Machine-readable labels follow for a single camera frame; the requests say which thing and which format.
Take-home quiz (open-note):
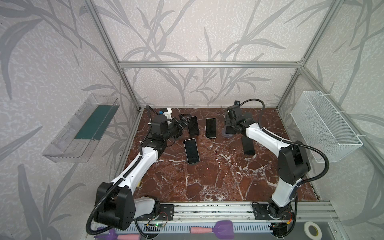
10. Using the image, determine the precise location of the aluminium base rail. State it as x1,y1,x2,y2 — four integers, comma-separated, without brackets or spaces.
89,201,340,224

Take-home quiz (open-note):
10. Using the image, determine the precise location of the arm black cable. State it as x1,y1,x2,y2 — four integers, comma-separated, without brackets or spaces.
85,154,142,236
238,98,330,199

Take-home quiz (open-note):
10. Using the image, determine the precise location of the white tape roll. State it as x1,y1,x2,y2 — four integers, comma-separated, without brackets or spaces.
304,222,323,240

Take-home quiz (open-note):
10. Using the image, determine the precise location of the purple pink toy fork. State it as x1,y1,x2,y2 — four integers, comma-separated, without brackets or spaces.
94,229,142,240

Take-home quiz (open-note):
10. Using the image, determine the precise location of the smartphone on white stand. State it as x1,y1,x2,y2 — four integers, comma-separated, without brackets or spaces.
206,118,217,139

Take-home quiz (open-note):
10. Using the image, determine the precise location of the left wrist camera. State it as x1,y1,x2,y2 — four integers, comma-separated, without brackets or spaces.
159,108,172,119

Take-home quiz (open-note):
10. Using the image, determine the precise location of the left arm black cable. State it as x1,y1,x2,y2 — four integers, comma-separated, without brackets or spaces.
85,154,142,236

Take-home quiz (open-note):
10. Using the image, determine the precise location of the purple pink toy spatula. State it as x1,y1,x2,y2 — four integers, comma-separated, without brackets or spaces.
190,220,235,240

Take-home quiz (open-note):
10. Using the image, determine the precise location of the white wire mesh basket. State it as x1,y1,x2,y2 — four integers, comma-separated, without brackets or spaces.
291,91,363,163

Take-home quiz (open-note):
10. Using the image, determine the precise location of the black smartphone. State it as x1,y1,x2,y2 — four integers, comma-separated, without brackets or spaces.
242,136,256,156
225,126,237,135
188,116,200,138

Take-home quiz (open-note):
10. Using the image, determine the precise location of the clear plastic wall shelf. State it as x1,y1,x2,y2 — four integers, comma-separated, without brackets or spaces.
43,94,120,163

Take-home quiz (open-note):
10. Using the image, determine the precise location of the grey round phone stand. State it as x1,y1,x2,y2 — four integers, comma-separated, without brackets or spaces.
222,127,236,138

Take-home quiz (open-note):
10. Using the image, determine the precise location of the large smartphone silver edge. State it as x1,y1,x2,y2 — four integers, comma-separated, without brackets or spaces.
184,139,200,165

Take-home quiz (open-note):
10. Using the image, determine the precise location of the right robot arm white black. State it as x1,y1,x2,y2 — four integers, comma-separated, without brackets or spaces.
225,110,310,220

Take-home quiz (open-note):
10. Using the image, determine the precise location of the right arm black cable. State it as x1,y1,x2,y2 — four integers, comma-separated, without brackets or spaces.
238,98,330,199

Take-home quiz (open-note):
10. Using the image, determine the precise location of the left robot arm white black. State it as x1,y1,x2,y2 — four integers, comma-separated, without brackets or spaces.
86,114,191,235

